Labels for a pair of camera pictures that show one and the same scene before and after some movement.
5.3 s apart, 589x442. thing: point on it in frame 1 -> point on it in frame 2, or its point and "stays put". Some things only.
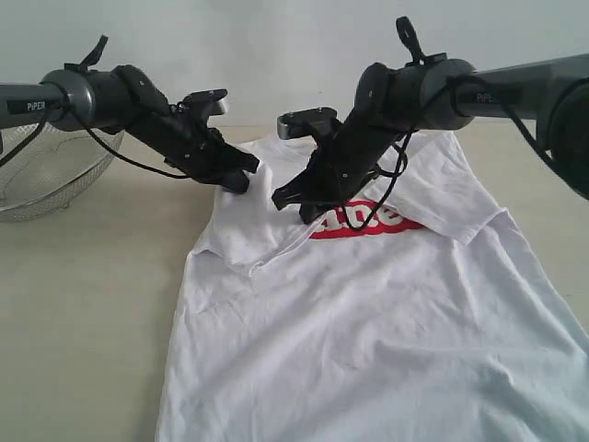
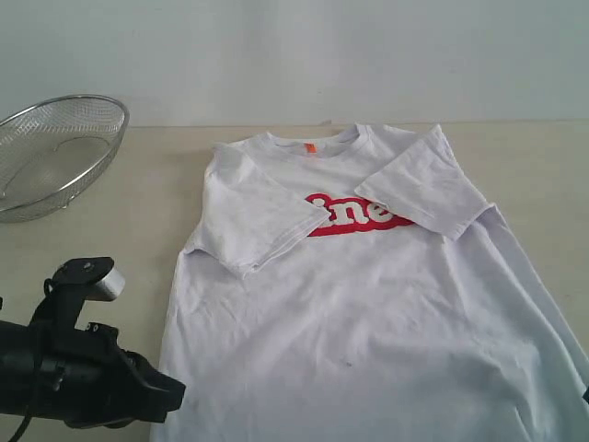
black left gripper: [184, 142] -> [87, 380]
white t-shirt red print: [409, 315] stays put
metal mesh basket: [53, 171] stays put
